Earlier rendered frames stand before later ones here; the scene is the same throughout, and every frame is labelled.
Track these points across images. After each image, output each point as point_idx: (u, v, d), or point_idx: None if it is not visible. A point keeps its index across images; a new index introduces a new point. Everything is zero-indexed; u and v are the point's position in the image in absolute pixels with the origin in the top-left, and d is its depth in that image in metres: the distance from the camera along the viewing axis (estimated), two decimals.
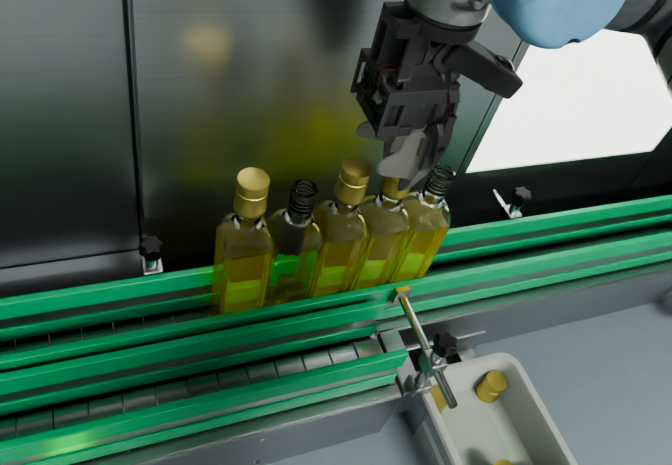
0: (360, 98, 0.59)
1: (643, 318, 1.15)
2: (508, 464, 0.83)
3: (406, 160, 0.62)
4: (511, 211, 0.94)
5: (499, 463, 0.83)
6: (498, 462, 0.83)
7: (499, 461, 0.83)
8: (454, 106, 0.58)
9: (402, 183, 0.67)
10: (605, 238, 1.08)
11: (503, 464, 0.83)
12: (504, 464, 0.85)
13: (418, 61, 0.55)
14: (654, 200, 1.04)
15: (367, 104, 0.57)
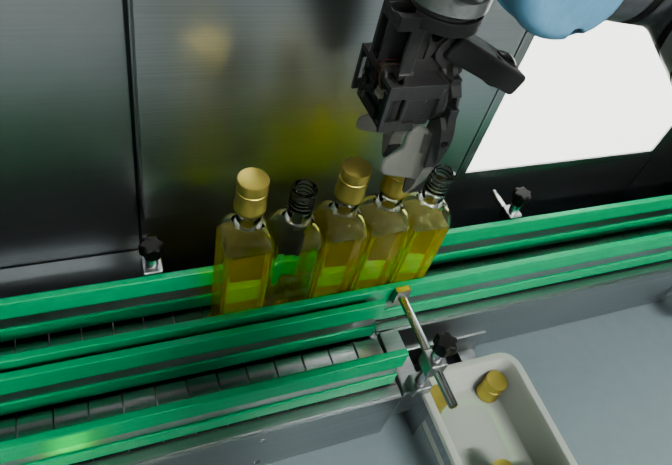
0: (361, 93, 0.59)
1: (643, 318, 1.15)
2: (508, 464, 0.83)
3: (410, 158, 0.61)
4: (511, 211, 0.94)
5: (499, 463, 0.83)
6: (498, 462, 0.83)
7: (499, 461, 0.83)
8: (456, 101, 0.58)
9: (406, 185, 0.66)
10: (605, 238, 1.08)
11: (503, 464, 0.83)
12: (504, 464, 0.85)
13: (420, 55, 0.54)
14: (654, 200, 1.04)
15: (368, 99, 0.57)
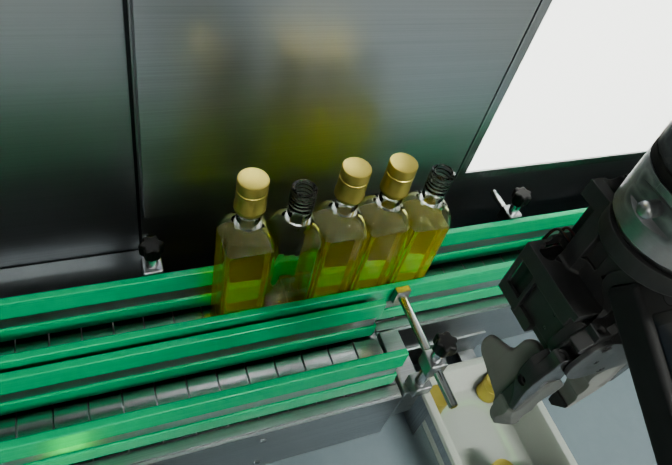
0: None
1: None
2: (508, 464, 0.83)
3: (508, 369, 0.45)
4: (511, 211, 0.94)
5: (499, 463, 0.83)
6: (498, 462, 0.83)
7: (499, 461, 0.83)
8: (577, 357, 0.38)
9: None
10: None
11: (503, 464, 0.83)
12: (504, 464, 0.85)
13: (596, 263, 0.38)
14: None
15: None
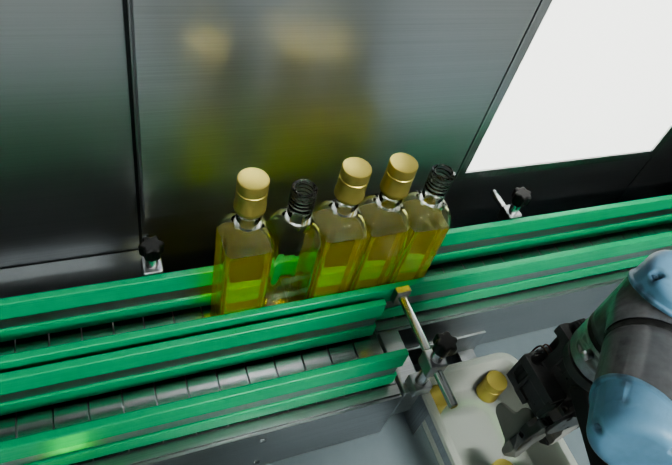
0: None
1: None
2: (508, 464, 0.83)
3: (512, 425, 0.74)
4: (511, 211, 0.94)
5: (499, 463, 0.83)
6: (498, 462, 0.83)
7: (499, 461, 0.83)
8: (552, 424, 0.67)
9: None
10: (605, 238, 1.08)
11: (503, 464, 0.83)
12: (504, 464, 0.85)
13: (563, 369, 0.67)
14: (654, 200, 1.04)
15: None
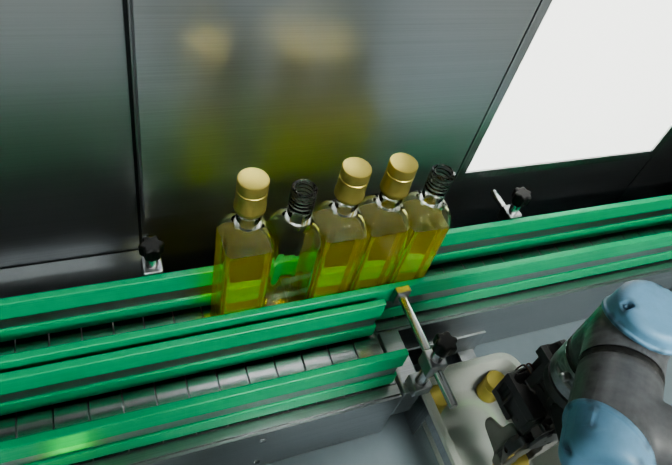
0: None
1: None
2: None
3: (500, 439, 0.77)
4: (511, 211, 0.94)
5: None
6: None
7: None
8: (534, 440, 0.70)
9: None
10: (605, 238, 1.08)
11: None
12: None
13: (544, 388, 0.71)
14: (654, 200, 1.04)
15: None
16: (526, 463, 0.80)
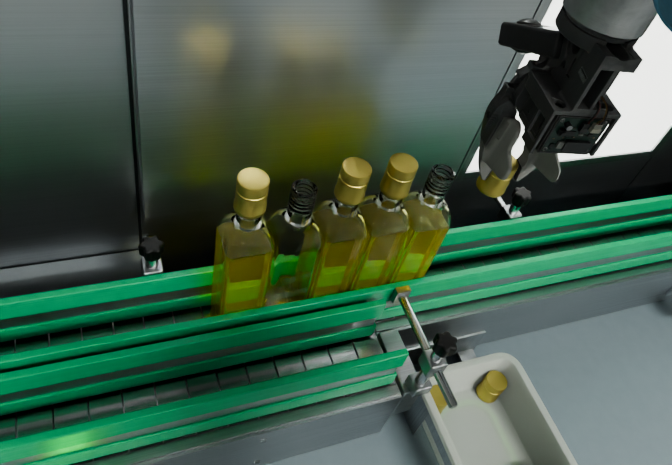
0: (552, 147, 0.57)
1: (643, 318, 1.15)
2: None
3: (551, 152, 0.65)
4: (511, 211, 0.94)
5: None
6: (511, 168, 0.67)
7: None
8: None
9: (515, 174, 0.69)
10: (605, 238, 1.08)
11: None
12: (491, 176, 0.68)
13: None
14: (654, 200, 1.04)
15: (577, 143, 0.57)
16: None
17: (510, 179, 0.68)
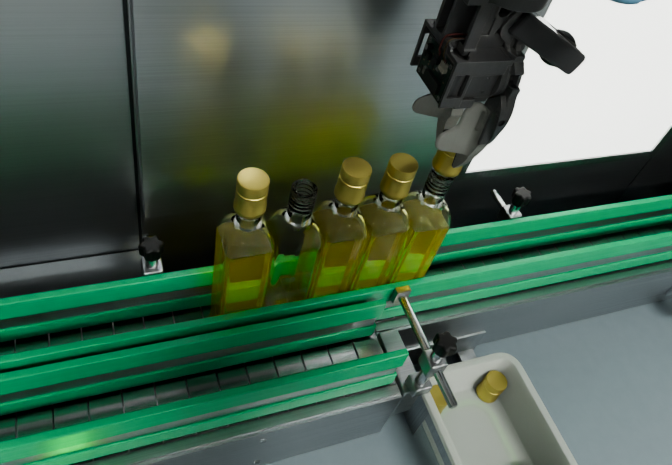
0: (421, 70, 0.59)
1: (643, 318, 1.15)
2: None
3: (465, 134, 0.62)
4: (511, 211, 0.94)
5: None
6: None
7: None
8: (518, 78, 0.57)
9: (456, 160, 0.67)
10: (605, 238, 1.08)
11: None
12: None
13: (485, 31, 0.54)
14: (654, 200, 1.04)
15: (430, 75, 0.57)
16: None
17: (446, 154, 0.67)
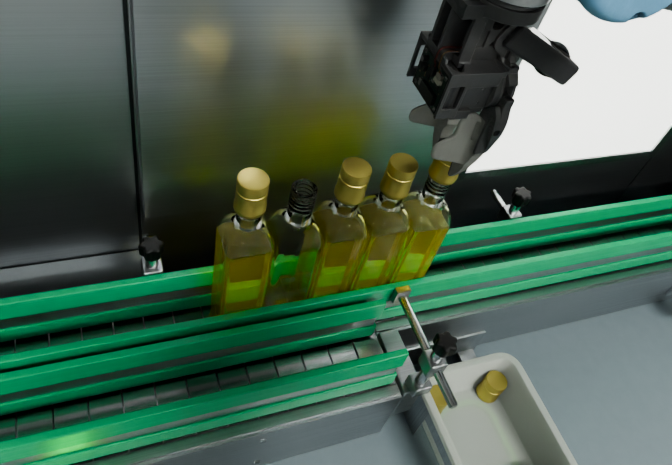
0: (417, 81, 0.60)
1: (643, 318, 1.15)
2: None
3: (460, 144, 0.63)
4: (511, 211, 0.94)
5: None
6: None
7: None
8: (512, 89, 0.58)
9: (452, 168, 0.68)
10: (605, 238, 1.08)
11: None
12: None
13: (479, 43, 0.55)
14: (654, 200, 1.04)
15: (426, 86, 0.58)
16: None
17: (442, 162, 0.68)
